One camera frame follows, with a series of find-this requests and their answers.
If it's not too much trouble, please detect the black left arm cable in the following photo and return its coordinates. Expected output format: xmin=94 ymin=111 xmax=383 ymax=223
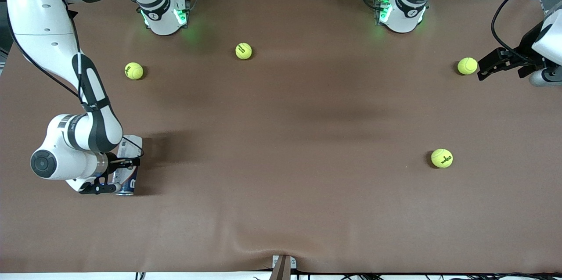
xmin=490 ymin=0 xmax=562 ymax=62

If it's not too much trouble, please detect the white blue tennis ball can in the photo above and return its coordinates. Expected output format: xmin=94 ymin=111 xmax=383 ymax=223
xmin=112 ymin=135 xmax=144 ymax=196

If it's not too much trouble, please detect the grey bracket with brown bar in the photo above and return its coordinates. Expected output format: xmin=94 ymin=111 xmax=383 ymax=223
xmin=269 ymin=255 xmax=297 ymax=280

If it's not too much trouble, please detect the yellow-green tennis ball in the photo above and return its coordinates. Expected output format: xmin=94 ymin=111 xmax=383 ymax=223
xmin=124 ymin=62 xmax=144 ymax=80
xmin=458 ymin=57 xmax=478 ymax=75
xmin=431 ymin=148 xmax=454 ymax=169
xmin=235 ymin=42 xmax=253 ymax=60

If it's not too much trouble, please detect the brown table cover mat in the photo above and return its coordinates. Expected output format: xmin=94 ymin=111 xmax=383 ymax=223
xmin=0 ymin=0 xmax=562 ymax=274

